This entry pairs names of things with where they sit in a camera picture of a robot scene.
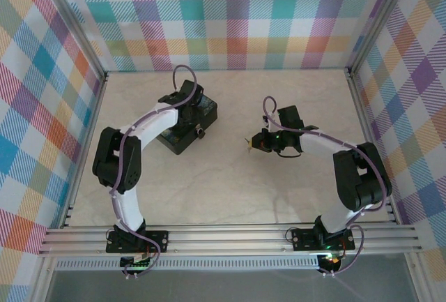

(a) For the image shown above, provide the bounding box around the black box with painted lid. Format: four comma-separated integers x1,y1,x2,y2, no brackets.
155,94,220,156

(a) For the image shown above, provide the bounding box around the right green circuit board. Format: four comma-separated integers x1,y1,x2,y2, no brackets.
320,252,344,268

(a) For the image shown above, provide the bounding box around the green circuit board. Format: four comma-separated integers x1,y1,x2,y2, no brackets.
120,255,154,270
320,252,344,268

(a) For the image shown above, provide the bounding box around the left green circuit board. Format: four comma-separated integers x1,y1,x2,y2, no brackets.
120,255,154,270

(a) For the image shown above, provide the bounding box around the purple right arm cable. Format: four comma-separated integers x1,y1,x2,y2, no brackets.
263,96,392,277

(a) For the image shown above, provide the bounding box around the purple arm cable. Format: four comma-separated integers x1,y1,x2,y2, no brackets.
109,64,200,278
263,96,392,277

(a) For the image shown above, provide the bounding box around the aluminium table side rail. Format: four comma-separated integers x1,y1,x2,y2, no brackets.
59,73,109,228
346,70,400,226

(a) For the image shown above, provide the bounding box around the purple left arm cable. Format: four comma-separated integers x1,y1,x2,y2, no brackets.
109,64,200,278

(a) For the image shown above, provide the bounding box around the aluminium mounting rail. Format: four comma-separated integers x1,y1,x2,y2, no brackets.
38,223,421,257

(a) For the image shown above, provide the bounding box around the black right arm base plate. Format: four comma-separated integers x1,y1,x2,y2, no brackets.
291,227,356,251

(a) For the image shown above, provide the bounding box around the slotted grey cable duct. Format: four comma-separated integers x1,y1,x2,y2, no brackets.
52,255,321,271

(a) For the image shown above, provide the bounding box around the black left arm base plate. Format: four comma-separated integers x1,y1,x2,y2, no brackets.
105,230,170,255

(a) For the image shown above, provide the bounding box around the aluminium frame post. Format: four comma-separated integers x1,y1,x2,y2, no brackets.
346,0,417,75
38,0,108,78

